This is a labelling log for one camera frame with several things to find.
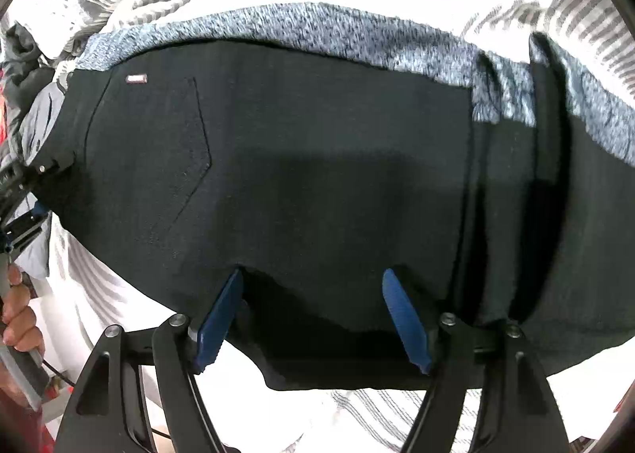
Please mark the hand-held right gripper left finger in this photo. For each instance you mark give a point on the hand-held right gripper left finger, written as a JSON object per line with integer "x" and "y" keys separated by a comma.
{"x": 218, "y": 319}

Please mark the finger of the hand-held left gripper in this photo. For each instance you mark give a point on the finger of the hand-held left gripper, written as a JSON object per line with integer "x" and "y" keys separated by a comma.
{"x": 49, "y": 166}
{"x": 30, "y": 227}

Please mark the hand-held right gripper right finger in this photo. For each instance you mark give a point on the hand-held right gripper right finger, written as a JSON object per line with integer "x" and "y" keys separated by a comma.
{"x": 404, "y": 319}

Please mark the black pants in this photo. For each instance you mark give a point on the black pants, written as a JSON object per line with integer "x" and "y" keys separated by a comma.
{"x": 297, "y": 160}

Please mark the person's left hand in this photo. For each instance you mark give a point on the person's left hand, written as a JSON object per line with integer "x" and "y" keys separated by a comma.
{"x": 22, "y": 324}

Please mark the grey jacket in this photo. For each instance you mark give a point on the grey jacket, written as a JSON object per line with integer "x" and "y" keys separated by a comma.
{"x": 42, "y": 106}

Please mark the red patterned cloth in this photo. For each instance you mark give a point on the red patterned cloth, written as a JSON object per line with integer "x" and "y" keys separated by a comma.
{"x": 3, "y": 121}

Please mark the white bed sheet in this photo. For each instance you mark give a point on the white bed sheet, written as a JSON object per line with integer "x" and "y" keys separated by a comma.
{"x": 278, "y": 408}

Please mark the dark grey-green garment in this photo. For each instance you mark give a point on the dark grey-green garment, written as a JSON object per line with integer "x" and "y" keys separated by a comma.
{"x": 25, "y": 56}

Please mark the blue-grey heathered sweater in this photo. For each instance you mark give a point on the blue-grey heathered sweater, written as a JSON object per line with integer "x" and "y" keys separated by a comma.
{"x": 297, "y": 31}

